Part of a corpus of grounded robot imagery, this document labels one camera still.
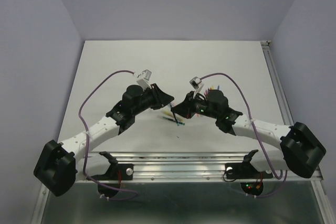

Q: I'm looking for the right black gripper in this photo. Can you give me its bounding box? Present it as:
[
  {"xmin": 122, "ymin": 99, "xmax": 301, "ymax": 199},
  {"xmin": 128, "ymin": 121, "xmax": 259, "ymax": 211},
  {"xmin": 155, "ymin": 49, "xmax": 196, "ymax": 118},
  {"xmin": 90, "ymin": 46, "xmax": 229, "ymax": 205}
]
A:
[{"xmin": 170, "ymin": 91, "xmax": 219, "ymax": 120}]

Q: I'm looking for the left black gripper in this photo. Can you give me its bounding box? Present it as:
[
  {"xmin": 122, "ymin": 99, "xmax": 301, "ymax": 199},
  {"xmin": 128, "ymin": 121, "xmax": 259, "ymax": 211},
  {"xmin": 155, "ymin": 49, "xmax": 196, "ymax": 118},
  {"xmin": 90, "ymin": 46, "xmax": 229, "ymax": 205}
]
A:
[{"xmin": 132, "ymin": 83, "xmax": 174, "ymax": 116}]

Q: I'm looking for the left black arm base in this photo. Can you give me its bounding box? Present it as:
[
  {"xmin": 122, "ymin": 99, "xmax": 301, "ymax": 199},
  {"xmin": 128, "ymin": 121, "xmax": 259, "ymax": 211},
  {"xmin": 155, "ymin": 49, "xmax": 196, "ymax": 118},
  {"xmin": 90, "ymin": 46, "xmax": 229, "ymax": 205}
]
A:
[{"xmin": 86, "ymin": 152, "xmax": 138, "ymax": 201}]

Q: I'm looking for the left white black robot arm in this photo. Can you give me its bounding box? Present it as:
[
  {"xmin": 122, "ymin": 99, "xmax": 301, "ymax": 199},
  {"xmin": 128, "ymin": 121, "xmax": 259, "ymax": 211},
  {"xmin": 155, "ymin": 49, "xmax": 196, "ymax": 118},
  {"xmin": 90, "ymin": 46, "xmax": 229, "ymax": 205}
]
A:
[{"xmin": 33, "ymin": 83, "xmax": 174, "ymax": 196}]

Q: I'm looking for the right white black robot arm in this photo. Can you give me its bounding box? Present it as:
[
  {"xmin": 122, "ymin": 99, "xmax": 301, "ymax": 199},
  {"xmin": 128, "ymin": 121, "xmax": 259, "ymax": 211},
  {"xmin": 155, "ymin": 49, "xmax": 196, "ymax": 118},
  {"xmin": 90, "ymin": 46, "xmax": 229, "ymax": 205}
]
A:
[{"xmin": 171, "ymin": 90, "xmax": 326, "ymax": 178}]

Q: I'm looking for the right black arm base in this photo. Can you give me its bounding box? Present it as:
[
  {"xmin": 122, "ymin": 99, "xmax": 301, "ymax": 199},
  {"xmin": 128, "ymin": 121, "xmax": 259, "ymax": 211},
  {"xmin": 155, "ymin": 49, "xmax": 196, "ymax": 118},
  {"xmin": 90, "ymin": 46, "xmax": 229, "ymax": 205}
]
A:
[{"xmin": 222, "ymin": 150, "xmax": 273, "ymax": 197}]

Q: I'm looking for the yellow pen on table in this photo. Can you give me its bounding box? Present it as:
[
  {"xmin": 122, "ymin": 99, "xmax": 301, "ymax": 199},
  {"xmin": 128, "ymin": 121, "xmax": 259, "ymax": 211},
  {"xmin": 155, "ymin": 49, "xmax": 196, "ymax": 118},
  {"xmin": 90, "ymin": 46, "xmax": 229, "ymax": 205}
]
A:
[{"xmin": 162, "ymin": 111, "xmax": 174, "ymax": 118}]

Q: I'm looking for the green tipped black pen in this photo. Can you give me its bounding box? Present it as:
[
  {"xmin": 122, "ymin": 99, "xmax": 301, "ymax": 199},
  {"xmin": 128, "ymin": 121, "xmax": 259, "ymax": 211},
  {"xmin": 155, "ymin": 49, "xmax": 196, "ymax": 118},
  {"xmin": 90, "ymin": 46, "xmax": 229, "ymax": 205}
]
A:
[{"xmin": 162, "ymin": 116, "xmax": 185, "ymax": 125}]

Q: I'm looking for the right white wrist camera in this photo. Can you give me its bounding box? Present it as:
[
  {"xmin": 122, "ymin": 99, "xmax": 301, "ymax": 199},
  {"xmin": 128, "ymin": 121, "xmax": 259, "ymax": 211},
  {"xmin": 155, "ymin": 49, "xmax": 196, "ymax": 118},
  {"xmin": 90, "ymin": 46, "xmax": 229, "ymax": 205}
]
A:
[{"xmin": 190, "ymin": 77, "xmax": 204, "ymax": 97}]

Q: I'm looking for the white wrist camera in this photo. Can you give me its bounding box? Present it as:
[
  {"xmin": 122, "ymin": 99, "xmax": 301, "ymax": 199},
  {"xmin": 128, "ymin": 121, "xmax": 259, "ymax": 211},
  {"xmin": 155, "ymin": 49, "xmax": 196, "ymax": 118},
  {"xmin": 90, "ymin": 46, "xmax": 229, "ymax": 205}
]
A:
[
  {"xmin": 190, "ymin": 77, "xmax": 204, "ymax": 97},
  {"xmin": 133, "ymin": 69, "xmax": 152, "ymax": 90}
]

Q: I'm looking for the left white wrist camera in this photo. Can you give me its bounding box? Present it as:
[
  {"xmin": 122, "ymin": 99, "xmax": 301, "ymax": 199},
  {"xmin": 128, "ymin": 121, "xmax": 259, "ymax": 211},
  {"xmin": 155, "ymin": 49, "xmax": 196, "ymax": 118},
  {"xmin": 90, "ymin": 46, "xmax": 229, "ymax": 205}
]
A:
[{"xmin": 133, "ymin": 69, "xmax": 152, "ymax": 90}]

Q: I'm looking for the aluminium rail frame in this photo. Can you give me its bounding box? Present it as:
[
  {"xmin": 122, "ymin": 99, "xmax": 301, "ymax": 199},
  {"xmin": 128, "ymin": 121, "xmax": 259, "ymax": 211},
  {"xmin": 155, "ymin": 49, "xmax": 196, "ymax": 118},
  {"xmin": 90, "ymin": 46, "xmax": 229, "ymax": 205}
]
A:
[{"xmin": 32, "ymin": 152, "xmax": 335, "ymax": 223}]

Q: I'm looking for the right side aluminium rail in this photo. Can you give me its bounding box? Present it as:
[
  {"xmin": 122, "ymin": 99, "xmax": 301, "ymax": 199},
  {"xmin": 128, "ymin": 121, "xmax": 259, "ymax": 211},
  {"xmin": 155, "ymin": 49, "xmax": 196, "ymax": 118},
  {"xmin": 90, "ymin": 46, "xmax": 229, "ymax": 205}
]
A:
[{"xmin": 260, "ymin": 40, "xmax": 294, "ymax": 125}]

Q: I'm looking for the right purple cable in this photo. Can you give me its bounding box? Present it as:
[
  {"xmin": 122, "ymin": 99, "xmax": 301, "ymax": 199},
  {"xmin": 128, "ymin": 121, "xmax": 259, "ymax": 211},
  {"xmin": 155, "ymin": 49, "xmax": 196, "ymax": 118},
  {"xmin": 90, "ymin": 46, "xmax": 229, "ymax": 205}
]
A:
[{"xmin": 200, "ymin": 72, "xmax": 290, "ymax": 199}]

